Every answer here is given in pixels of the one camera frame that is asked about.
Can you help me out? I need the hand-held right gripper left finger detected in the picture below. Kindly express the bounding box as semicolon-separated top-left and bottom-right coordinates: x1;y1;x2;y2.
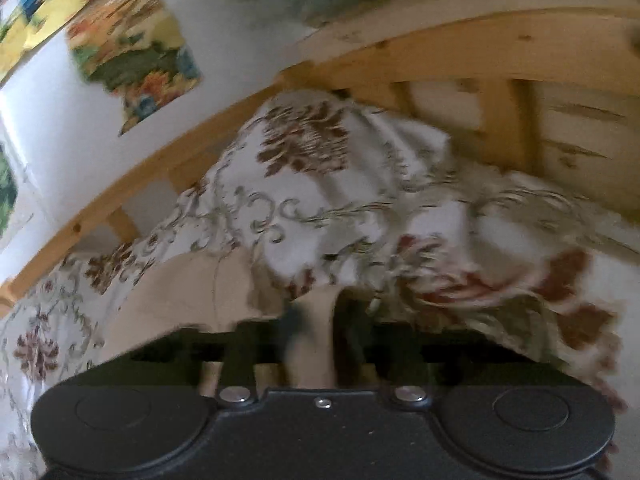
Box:
129;305;307;404

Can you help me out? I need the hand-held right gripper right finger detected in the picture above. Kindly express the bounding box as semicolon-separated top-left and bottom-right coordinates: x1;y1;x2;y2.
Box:
334;296;508;404

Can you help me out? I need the beige hooded sweatshirt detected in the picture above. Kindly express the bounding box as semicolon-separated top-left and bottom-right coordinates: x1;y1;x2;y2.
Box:
102;249;382;392

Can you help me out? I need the white floral bedspread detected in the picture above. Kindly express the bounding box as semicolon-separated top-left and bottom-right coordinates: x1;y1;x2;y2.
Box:
0;87;640;480

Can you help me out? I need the wooden bed frame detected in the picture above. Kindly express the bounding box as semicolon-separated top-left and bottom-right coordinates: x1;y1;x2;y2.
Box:
0;0;640;318

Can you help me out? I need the floral wall picture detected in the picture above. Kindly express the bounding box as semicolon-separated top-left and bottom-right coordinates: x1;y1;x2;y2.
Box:
67;6;204;137

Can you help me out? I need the green wall picture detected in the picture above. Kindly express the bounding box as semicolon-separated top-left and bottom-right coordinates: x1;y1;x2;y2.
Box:
0;139;37;253

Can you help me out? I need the yellow and blue wall poster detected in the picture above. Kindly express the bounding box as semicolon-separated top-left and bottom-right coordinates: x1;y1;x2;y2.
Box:
0;0;152;87

